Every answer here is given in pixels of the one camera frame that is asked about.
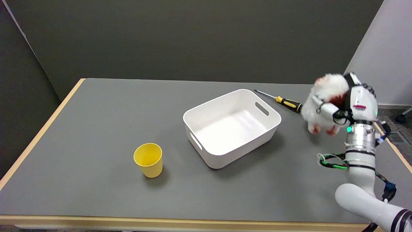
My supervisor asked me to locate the white and red plush toy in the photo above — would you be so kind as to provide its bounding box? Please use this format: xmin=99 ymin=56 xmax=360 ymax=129
xmin=301 ymin=74 xmax=350 ymax=135

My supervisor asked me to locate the floor vent grille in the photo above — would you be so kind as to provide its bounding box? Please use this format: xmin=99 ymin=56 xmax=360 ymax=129
xmin=386 ymin=131 xmax=408 ymax=144

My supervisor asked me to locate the white plastic container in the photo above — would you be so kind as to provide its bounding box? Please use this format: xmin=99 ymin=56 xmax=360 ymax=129
xmin=183 ymin=89 xmax=282 ymax=169

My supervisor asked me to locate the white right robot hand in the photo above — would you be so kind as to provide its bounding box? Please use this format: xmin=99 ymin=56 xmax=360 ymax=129
xmin=311 ymin=72 xmax=378 ymax=125

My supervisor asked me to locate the black chair caster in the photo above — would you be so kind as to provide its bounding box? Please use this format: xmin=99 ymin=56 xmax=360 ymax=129
xmin=395 ymin=108 xmax=412 ymax=123

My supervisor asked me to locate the yellow and black screwdriver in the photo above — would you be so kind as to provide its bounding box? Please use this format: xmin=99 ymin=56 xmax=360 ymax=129
xmin=254 ymin=89 xmax=303 ymax=114

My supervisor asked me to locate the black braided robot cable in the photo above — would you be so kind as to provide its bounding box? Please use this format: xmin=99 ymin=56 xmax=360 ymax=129
xmin=317 ymin=120 xmax=397 ymax=203

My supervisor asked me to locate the yellow plastic cup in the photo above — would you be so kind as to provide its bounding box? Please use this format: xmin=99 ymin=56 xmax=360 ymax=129
xmin=133 ymin=143 xmax=163 ymax=178

